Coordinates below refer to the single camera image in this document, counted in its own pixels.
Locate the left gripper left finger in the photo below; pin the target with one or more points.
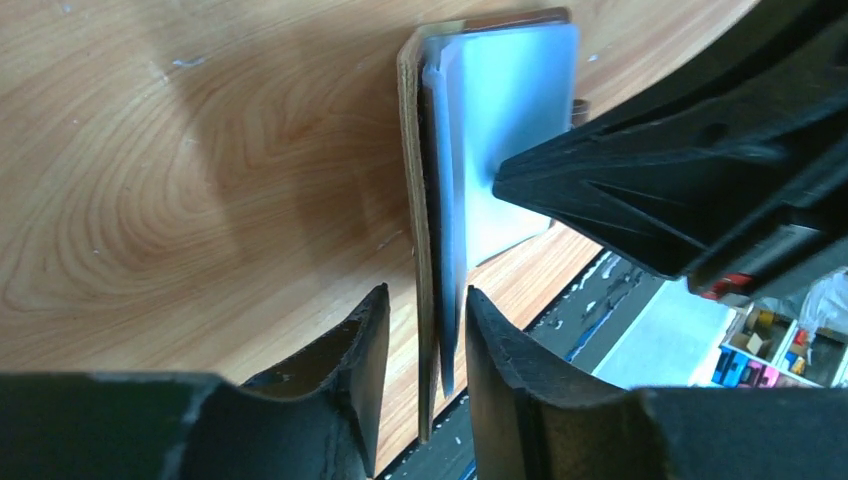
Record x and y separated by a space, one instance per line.
314 415

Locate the background storage shelf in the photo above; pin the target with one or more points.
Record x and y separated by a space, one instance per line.
796 341

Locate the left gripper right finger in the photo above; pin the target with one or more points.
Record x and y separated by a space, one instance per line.
535 416

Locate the brown leather card holder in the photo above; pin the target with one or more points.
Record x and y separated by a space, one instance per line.
472 93

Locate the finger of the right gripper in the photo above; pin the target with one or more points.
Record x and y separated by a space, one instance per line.
730 172

